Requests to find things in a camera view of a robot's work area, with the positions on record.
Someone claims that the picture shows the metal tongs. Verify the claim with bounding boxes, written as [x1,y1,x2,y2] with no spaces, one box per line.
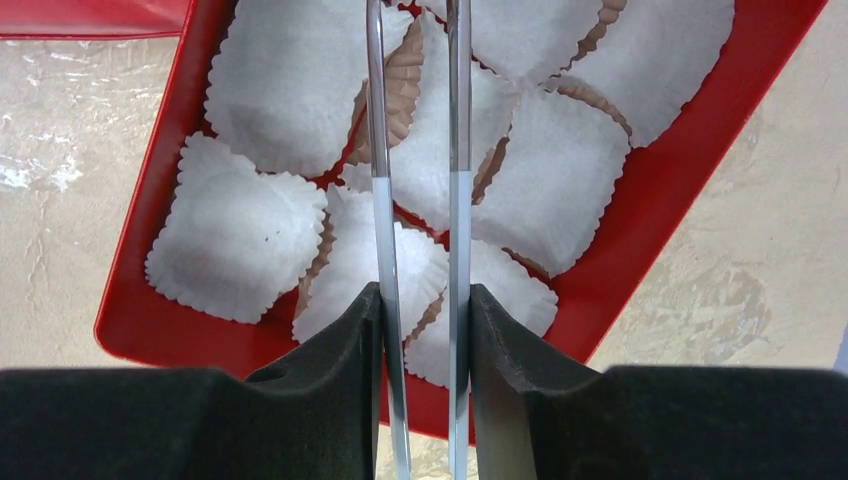
[365,0,473,479]

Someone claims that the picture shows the red chocolate box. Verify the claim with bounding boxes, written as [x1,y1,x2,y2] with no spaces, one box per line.
[93,0,831,446]

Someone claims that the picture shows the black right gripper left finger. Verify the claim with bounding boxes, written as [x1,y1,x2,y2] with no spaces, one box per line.
[1,283,383,479]

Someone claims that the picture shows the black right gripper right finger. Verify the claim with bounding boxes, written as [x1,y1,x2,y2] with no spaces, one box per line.
[469,284,847,479]

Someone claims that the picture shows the red box lid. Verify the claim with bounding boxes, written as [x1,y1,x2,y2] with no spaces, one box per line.
[1,0,189,40]

